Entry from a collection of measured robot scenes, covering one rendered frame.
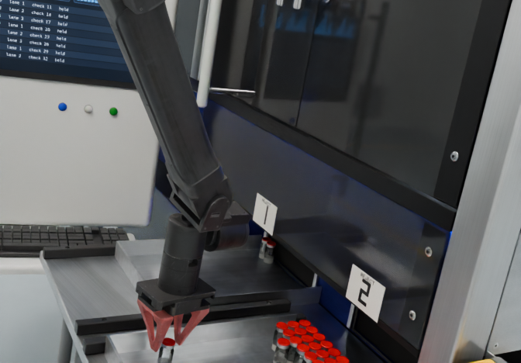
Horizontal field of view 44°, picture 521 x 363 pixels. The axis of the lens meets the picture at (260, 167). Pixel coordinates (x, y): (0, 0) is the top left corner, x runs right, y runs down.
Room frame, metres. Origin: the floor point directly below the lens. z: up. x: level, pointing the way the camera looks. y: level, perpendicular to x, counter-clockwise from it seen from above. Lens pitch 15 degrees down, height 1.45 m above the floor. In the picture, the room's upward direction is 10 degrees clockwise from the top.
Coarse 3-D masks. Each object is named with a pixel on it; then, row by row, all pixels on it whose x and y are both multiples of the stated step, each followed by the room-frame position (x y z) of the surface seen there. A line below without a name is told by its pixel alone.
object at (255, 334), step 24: (120, 336) 0.87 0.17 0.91; (144, 336) 0.89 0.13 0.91; (168, 336) 0.91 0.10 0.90; (192, 336) 0.93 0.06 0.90; (216, 336) 0.95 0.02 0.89; (240, 336) 0.98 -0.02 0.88; (264, 336) 0.99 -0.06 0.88; (120, 360) 0.80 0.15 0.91; (144, 360) 0.86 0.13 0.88; (192, 360) 0.88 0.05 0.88; (216, 360) 0.90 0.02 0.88; (240, 360) 0.91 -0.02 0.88; (264, 360) 0.92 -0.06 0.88
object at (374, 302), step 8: (352, 272) 0.97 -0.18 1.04; (360, 272) 0.96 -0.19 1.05; (352, 280) 0.97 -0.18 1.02; (360, 280) 0.95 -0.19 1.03; (368, 280) 0.94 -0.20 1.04; (352, 288) 0.96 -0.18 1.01; (360, 288) 0.95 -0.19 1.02; (376, 288) 0.92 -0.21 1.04; (384, 288) 0.90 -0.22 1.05; (352, 296) 0.96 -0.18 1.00; (368, 296) 0.93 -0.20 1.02; (376, 296) 0.91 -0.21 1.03; (360, 304) 0.94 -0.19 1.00; (368, 304) 0.93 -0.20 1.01; (376, 304) 0.91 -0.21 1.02; (368, 312) 0.92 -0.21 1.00; (376, 312) 0.91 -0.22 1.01; (376, 320) 0.90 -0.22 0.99
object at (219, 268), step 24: (120, 240) 1.22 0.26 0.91; (144, 240) 1.24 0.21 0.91; (120, 264) 1.17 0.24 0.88; (144, 264) 1.19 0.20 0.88; (216, 264) 1.25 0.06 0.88; (240, 264) 1.27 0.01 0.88; (264, 264) 1.29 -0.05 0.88; (216, 288) 1.14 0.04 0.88; (240, 288) 1.16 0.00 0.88; (264, 288) 1.18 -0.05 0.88; (288, 288) 1.20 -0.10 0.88; (312, 288) 1.15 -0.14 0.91
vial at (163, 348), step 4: (160, 348) 0.85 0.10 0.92; (164, 348) 0.84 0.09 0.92; (168, 348) 0.84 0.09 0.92; (172, 348) 0.85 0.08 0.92; (160, 352) 0.84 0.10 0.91; (164, 352) 0.84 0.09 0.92; (168, 352) 0.84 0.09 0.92; (172, 352) 0.85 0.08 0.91; (160, 356) 0.84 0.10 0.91; (164, 356) 0.84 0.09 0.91; (168, 356) 0.84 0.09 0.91; (172, 356) 0.85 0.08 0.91; (160, 360) 0.84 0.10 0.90; (164, 360) 0.84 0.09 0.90; (168, 360) 0.84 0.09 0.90
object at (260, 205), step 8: (256, 200) 1.27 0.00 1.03; (264, 200) 1.24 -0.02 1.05; (256, 208) 1.26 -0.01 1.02; (264, 208) 1.23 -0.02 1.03; (272, 208) 1.21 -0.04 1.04; (256, 216) 1.26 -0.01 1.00; (264, 216) 1.23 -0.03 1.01; (272, 216) 1.20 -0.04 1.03; (272, 224) 1.20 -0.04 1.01; (272, 232) 1.20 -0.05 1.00
